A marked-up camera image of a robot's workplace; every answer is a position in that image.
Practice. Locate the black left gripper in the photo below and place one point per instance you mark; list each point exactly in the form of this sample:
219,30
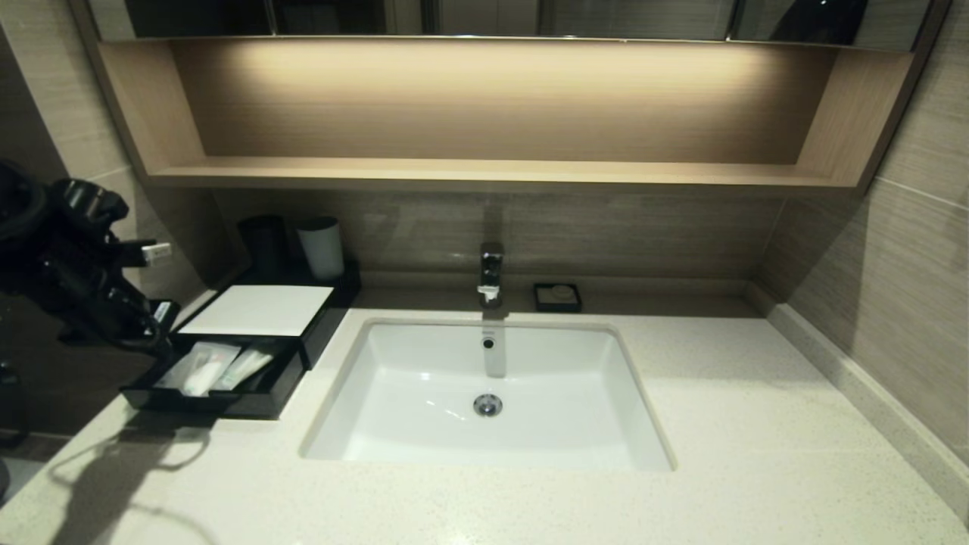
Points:
106,310

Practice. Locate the clear packet round item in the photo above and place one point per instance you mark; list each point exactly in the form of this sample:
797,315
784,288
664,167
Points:
168,372

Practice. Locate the black pull-out drawer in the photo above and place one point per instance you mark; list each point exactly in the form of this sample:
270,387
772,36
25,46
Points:
265,401

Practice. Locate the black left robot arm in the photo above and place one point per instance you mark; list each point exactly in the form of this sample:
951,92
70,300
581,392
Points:
53,235

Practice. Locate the black box with white lid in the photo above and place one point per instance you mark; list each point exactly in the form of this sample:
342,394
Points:
261,310

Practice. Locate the black cup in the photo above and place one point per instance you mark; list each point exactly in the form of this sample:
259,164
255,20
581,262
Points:
263,246

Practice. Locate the white cup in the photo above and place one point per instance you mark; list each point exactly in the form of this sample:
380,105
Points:
322,250

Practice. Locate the white ceramic sink basin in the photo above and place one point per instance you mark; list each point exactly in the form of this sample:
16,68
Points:
492,378

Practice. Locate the chrome sink drain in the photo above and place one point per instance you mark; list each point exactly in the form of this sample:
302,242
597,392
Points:
487,406

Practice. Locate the chrome faucet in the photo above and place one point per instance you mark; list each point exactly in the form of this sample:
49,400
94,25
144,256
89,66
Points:
490,272

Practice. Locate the black soap dish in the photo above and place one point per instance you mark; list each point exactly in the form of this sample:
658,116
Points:
541,303

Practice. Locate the small beige soap bar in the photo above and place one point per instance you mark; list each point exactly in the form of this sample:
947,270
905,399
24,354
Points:
561,292

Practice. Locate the mirror cabinet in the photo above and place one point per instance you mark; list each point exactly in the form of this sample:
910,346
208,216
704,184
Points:
606,19

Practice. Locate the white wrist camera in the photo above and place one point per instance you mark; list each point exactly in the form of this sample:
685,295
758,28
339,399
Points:
157,252

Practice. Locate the wooden wall shelf niche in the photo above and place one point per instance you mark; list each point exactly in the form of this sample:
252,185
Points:
484,113

